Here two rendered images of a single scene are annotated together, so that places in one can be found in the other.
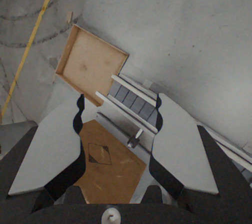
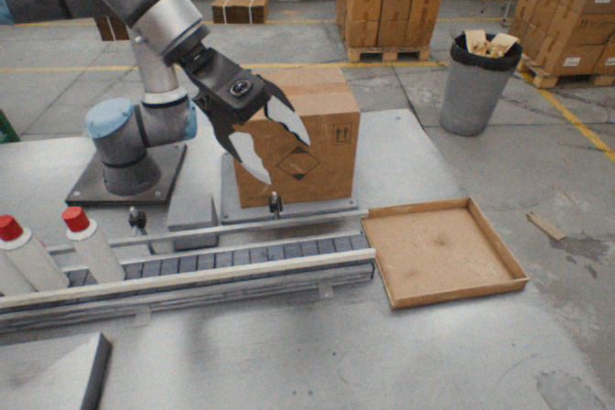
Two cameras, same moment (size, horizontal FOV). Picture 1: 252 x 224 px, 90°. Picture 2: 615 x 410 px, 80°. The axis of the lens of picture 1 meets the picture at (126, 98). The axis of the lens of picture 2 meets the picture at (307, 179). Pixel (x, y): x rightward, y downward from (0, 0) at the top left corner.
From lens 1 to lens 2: 0.43 m
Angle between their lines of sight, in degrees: 33
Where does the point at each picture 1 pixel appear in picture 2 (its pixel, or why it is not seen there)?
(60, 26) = not seen: outside the picture
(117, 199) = not seen: hidden behind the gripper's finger
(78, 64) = (453, 238)
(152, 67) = (340, 318)
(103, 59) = (424, 274)
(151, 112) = (285, 255)
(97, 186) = (269, 134)
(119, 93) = (347, 245)
